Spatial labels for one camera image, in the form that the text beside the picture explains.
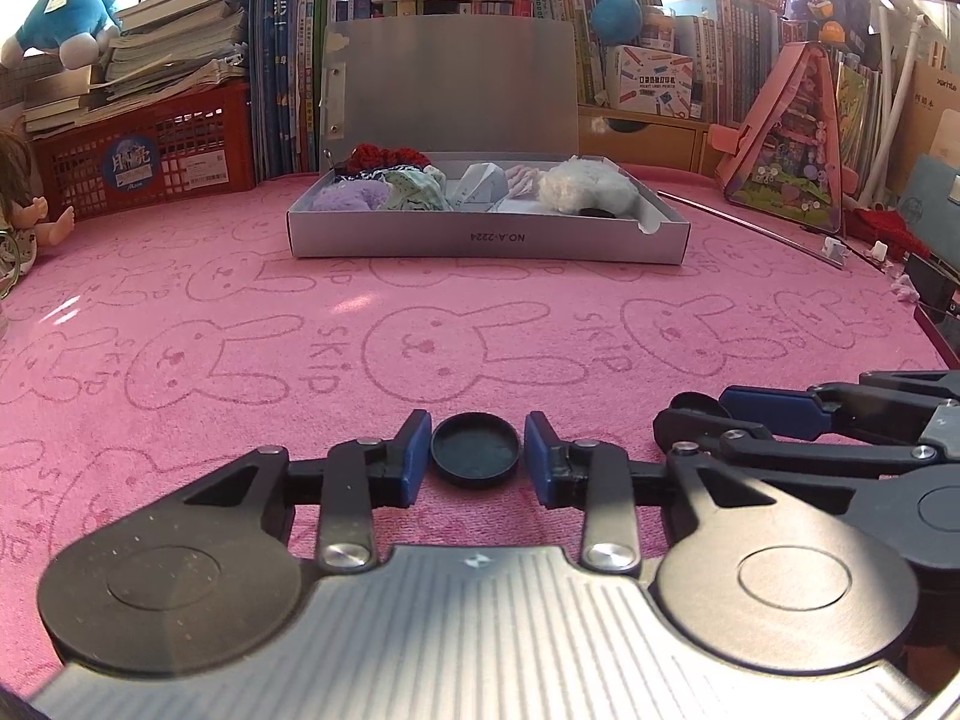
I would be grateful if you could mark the red plastic basket with label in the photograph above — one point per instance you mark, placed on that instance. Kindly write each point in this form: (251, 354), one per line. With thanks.
(90, 157)

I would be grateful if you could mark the purple plush toy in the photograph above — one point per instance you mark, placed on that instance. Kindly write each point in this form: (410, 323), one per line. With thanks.
(345, 196)

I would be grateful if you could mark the blue cat plush toy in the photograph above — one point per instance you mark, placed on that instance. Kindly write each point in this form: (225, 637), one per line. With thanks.
(52, 22)

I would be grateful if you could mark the white plush toy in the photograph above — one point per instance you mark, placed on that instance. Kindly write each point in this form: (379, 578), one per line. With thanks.
(585, 184)

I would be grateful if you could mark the stack of worn books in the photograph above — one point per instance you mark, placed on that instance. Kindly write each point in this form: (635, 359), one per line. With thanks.
(172, 45)

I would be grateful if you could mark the silver cardboard box with lid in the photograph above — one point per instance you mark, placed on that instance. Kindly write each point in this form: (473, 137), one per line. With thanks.
(450, 75)

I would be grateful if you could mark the row of shelf books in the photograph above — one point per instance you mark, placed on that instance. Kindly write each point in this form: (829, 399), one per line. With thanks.
(720, 45)

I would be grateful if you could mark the pink rabbit-print blanket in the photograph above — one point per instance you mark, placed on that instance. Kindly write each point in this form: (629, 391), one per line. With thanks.
(225, 300)

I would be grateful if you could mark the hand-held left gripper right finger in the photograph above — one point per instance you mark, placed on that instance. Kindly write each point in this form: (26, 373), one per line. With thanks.
(544, 461)

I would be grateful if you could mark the white label printer box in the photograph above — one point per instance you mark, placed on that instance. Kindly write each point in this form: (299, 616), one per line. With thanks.
(649, 82)

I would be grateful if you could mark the small white clip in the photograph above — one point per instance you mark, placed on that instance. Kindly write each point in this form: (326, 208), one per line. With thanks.
(834, 251)

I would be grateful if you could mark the row of thin upright books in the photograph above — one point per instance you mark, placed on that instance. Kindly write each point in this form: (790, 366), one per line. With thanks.
(289, 90)

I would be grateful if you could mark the red knitted scrunchie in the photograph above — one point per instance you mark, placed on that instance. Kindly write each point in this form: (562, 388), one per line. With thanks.
(382, 156)

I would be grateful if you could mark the black round lid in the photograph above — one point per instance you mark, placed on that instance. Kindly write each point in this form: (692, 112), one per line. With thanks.
(697, 405)
(474, 450)

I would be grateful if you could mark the white plastic pipes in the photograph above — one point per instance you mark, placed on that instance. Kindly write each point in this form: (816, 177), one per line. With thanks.
(896, 90)

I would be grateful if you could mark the small pink trinket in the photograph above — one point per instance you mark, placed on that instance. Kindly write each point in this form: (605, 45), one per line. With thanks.
(904, 286)

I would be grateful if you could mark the wooden drawer unit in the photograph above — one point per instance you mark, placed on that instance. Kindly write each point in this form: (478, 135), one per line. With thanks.
(637, 142)

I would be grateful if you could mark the green floral cloth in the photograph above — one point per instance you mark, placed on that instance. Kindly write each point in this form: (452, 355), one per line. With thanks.
(416, 191)

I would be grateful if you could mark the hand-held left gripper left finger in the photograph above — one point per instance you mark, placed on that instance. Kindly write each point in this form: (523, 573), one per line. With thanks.
(411, 461)

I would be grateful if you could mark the colourful picture books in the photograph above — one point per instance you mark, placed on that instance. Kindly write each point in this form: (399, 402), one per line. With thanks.
(866, 120)

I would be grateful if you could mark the pink triangular house toy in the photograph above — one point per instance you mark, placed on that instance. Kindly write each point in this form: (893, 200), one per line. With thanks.
(795, 150)

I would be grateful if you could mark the thin metal rod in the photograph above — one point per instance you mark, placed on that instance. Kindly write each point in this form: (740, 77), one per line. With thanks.
(750, 229)

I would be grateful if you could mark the blue plush ball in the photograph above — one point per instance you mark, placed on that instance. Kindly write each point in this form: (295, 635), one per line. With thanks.
(616, 15)

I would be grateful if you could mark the brown-haired doll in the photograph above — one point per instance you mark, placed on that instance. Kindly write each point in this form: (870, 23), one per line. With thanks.
(19, 244)

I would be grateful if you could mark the red knitted cloth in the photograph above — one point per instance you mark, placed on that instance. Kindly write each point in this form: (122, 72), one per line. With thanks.
(889, 229)

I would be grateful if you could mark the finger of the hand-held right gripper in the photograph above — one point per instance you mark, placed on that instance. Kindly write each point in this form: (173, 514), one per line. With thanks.
(772, 409)
(810, 459)

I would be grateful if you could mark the small white cube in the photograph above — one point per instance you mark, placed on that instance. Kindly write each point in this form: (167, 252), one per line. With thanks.
(879, 250)

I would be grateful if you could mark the blue printed carton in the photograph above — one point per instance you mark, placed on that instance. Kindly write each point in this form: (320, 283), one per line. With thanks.
(825, 0)

